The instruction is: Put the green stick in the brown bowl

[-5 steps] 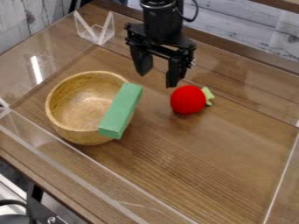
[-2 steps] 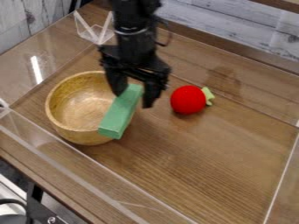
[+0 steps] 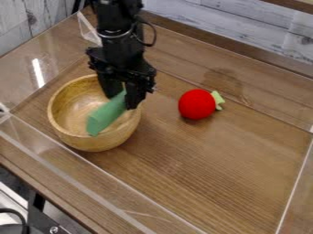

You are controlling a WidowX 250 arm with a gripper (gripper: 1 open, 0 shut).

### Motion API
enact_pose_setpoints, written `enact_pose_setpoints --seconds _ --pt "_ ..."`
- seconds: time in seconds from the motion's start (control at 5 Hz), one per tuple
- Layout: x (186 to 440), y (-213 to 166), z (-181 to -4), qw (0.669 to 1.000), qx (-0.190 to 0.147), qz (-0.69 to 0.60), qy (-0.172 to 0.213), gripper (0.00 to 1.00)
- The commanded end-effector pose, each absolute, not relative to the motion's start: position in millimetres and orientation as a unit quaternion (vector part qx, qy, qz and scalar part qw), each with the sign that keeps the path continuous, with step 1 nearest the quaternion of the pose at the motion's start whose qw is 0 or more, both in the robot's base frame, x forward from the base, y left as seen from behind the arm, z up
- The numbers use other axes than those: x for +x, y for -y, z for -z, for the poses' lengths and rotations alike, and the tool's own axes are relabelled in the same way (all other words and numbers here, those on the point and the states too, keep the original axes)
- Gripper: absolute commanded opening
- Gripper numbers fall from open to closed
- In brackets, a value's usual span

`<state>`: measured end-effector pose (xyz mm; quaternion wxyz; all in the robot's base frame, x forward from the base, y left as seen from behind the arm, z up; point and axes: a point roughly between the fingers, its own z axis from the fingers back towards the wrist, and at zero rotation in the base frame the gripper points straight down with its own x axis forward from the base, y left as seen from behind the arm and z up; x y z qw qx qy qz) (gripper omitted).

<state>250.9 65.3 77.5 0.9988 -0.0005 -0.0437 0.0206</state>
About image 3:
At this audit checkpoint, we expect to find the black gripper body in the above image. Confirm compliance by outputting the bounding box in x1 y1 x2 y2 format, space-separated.
85 47 156 92

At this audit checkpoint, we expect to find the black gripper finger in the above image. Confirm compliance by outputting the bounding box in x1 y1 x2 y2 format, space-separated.
124 82 147 110
97 73 122 99

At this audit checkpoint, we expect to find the green foam stick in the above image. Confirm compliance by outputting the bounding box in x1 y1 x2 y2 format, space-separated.
85 90 125 136

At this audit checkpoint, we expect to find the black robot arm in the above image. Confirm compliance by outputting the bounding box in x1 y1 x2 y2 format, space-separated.
85 0 156 110

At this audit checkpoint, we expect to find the brown wooden bowl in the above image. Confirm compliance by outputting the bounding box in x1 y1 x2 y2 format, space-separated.
46 74 141 152

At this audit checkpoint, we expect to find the red toy tomato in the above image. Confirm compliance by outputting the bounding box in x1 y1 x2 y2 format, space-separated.
177 89 224 120

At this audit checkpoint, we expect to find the clear acrylic corner bracket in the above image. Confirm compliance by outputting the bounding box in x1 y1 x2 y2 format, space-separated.
77 12 102 47

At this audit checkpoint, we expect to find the clear acrylic tray wall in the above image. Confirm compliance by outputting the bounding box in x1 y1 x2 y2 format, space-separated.
0 17 313 234

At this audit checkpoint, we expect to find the black cable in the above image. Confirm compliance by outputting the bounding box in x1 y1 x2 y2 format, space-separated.
0 207 29 234

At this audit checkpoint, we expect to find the black table leg bracket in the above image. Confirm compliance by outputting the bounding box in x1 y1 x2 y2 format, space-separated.
26 190 70 234

